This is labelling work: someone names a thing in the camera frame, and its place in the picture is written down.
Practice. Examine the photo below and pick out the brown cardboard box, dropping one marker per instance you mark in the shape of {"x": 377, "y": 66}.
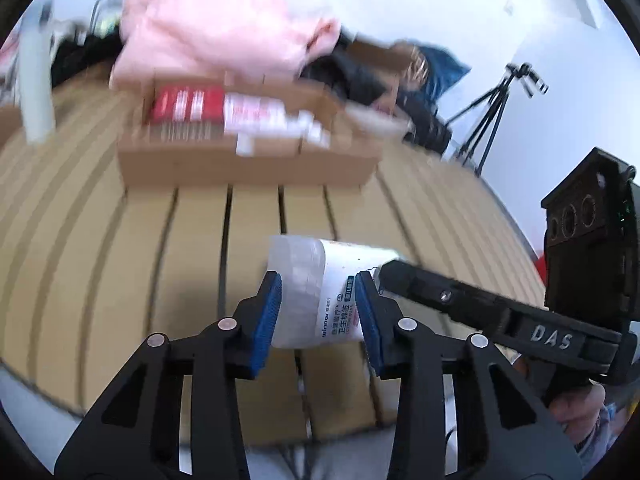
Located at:
{"x": 375, "y": 55}

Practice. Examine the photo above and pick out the black tripod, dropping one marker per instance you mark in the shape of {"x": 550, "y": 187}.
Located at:
{"x": 487, "y": 120}

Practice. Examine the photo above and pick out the small white item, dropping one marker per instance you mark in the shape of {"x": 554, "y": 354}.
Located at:
{"x": 312, "y": 127}

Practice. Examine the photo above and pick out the pink duvet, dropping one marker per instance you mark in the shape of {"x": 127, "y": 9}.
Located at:
{"x": 210, "y": 20}

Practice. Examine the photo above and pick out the woven basket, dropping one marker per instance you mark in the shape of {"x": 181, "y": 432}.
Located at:
{"x": 417, "y": 65}

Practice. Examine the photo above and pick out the shallow cardboard tray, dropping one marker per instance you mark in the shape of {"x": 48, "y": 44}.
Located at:
{"x": 225, "y": 165}

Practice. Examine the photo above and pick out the red object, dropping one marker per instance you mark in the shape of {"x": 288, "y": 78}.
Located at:
{"x": 540, "y": 267}

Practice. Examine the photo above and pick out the black backpack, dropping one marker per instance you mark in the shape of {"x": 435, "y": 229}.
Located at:
{"x": 425, "y": 122}

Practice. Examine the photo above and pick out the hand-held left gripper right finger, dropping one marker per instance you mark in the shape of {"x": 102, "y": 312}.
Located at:
{"x": 367, "y": 320}

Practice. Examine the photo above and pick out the blue cloth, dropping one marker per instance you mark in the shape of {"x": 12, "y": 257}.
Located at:
{"x": 445, "y": 70}

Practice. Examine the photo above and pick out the white grey cylinder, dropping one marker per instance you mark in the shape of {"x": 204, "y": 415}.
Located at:
{"x": 37, "y": 95}

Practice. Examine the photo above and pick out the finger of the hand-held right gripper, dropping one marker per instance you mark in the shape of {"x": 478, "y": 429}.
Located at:
{"x": 430, "y": 292}

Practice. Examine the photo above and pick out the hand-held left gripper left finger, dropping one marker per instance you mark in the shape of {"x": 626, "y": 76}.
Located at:
{"x": 267, "y": 310}

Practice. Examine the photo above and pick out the red box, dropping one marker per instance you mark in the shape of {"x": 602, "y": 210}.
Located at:
{"x": 187, "y": 107}

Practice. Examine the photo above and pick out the black cloth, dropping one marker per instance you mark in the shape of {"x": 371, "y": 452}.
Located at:
{"x": 350, "y": 77}

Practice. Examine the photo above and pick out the person's right hand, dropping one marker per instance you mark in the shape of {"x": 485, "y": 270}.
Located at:
{"x": 575, "y": 407}

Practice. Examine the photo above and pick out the person's right forearm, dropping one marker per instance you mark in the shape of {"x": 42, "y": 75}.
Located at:
{"x": 602, "y": 432}

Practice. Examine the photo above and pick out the white cotton swab packet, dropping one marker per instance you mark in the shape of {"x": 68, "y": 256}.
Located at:
{"x": 320, "y": 290}

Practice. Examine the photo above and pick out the pink and white packet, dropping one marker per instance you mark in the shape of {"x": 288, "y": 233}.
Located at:
{"x": 260, "y": 112}

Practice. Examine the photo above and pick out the clear plastic bag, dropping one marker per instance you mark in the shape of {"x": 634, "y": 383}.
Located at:
{"x": 107, "y": 10}

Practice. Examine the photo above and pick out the black jacket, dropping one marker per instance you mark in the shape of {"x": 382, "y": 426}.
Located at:
{"x": 80, "y": 55}

